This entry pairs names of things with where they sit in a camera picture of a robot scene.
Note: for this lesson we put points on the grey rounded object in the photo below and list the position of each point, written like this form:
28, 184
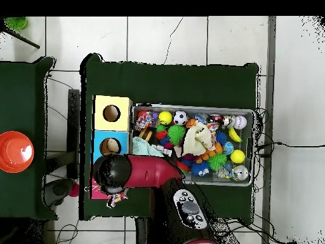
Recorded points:
59, 189

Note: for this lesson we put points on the cream cloth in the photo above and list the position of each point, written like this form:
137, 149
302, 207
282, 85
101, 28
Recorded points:
196, 139

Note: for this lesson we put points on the clear plastic bottle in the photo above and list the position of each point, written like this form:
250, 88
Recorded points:
224, 170

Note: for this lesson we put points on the red ball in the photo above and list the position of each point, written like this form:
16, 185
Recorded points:
74, 190

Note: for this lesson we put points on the wooden box with three holes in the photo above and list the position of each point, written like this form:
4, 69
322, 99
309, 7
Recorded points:
119, 124

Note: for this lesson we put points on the large orange bowl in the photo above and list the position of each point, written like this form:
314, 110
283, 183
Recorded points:
14, 152

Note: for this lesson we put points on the plain yellow ball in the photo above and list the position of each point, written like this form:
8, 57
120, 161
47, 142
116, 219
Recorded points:
238, 156

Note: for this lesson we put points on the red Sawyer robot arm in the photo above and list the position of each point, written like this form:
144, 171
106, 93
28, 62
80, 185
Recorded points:
152, 170

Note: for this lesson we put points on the colourful heart print cloth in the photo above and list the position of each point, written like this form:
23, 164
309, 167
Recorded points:
212, 126

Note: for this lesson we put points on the orange toy basketball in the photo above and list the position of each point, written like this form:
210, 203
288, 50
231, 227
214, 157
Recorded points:
191, 123

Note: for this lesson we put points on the yellow smiley ball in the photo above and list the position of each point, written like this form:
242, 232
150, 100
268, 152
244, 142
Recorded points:
165, 117

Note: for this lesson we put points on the green cup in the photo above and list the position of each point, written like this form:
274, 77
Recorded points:
16, 23

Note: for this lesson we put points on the black rod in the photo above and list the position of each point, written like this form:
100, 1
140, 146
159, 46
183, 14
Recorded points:
25, 41

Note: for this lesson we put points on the mint green knitted cloth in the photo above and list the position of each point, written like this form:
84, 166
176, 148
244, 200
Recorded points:
143, 147

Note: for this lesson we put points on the black and white soccer ball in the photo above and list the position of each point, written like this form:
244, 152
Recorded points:
180, 117

